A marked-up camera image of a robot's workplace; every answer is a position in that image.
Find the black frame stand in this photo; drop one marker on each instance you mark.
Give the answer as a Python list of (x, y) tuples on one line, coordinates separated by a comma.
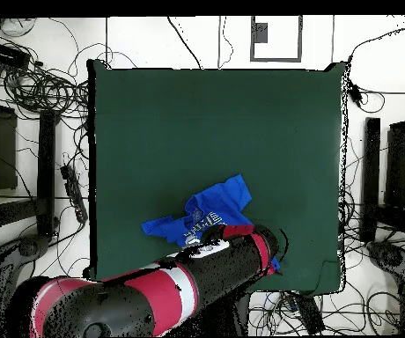
[(371, 176), (46, 158)]

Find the black power strip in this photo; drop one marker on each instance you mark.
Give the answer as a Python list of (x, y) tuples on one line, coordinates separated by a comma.
[(310, 315), (74, 192)]

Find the black power adapter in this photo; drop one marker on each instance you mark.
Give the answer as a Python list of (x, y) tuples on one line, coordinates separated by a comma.
[(355, 93)]

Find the dark green table cloth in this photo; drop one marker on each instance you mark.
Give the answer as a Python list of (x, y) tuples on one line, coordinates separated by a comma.
[(188, 123)]

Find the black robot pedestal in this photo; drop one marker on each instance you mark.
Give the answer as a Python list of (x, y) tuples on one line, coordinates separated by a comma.
[(241, 317)]

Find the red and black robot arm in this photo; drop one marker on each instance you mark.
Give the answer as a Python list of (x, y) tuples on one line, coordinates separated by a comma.
[(118, 302)]

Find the black electronics box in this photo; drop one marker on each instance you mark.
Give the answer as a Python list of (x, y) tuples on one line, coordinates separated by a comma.
[(7, 55)]

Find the blue printed t-shirt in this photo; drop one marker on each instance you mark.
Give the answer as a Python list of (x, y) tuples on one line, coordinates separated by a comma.
[(223, 200)]

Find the grey square frame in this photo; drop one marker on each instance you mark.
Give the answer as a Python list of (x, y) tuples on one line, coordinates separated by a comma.
[(259, 33)]

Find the grey wheeled base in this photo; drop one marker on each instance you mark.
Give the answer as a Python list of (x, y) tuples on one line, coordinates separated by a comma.
[(30, 246), (391, 257)]

